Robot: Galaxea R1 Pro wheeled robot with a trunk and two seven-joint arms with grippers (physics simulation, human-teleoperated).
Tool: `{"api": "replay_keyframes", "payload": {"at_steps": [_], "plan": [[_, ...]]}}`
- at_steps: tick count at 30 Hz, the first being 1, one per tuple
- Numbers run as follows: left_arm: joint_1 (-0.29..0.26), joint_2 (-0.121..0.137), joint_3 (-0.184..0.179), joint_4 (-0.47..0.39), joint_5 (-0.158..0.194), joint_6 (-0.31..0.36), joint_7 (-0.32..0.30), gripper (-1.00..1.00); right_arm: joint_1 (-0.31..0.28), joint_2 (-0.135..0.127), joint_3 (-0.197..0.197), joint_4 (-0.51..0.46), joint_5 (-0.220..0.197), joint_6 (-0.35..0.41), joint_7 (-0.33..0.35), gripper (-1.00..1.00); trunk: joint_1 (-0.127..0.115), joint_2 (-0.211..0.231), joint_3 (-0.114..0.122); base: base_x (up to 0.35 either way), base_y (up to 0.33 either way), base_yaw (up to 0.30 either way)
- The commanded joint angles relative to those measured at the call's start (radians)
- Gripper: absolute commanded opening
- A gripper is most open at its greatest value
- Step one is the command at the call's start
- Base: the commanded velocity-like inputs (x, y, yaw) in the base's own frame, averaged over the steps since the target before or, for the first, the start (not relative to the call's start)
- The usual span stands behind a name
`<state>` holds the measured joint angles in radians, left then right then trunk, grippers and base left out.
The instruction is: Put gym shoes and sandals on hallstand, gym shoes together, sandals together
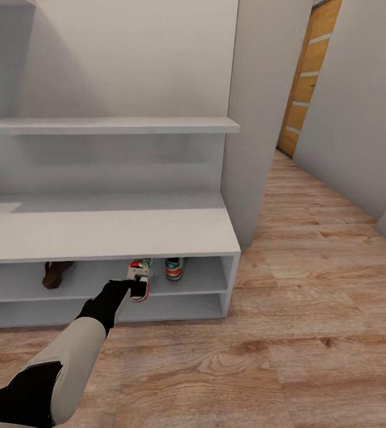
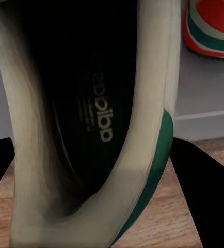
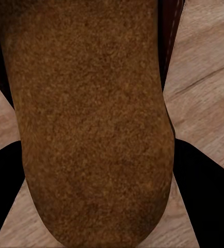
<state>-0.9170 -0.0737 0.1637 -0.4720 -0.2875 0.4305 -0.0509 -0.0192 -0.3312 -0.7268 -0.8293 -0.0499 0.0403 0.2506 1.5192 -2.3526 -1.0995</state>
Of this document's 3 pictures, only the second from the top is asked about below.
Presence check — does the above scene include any gym shoe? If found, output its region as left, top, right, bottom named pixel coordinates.
left=181, top=0, right=224, bottom=62
left=0, top=0, right=182, bottom=248

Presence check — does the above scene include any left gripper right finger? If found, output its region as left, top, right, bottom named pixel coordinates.
left=170, top=137, right=224, bottom=248

